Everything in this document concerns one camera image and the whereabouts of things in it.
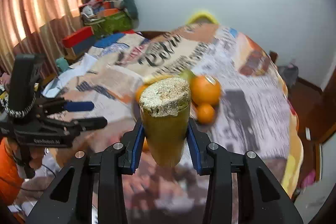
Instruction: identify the red box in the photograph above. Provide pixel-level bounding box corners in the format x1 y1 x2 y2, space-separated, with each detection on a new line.
62 26 96 49

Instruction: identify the large pomelo peel slice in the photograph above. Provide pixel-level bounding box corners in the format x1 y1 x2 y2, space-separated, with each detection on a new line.
142 74 174 85

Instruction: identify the large orange with sticker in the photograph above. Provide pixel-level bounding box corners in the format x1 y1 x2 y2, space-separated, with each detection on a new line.
190 75 221 106

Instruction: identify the small mandarin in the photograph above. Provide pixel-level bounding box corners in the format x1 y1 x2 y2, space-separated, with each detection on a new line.
196 103 215 124
142 138 149 152

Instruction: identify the person's hand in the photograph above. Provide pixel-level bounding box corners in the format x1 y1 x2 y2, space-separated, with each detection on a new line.
10 146 47 171

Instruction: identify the newspaper print tablecloth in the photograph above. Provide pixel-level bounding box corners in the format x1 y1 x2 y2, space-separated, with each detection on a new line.
48 23 305 224

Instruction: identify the orange striped curtain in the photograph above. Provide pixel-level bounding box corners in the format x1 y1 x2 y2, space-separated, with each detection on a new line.
1 0 89 76

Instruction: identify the patchwork bed quilt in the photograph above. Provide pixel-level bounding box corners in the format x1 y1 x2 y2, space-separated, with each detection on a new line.
42 32 149 98

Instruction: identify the small mandarin front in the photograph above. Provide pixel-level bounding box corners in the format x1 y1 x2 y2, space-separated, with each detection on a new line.
142 138 149 152

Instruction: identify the yellow foam arch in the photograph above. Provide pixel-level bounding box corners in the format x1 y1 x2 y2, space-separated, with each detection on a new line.
186 11 219 24

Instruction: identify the green storage box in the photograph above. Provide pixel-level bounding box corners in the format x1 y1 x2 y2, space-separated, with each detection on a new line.
89 11 133 39

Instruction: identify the dark purple plate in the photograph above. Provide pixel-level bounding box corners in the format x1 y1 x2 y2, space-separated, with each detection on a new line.
132 69 219 122

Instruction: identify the sugarcane piece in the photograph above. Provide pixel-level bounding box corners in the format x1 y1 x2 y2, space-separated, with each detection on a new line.
139 77 192 168

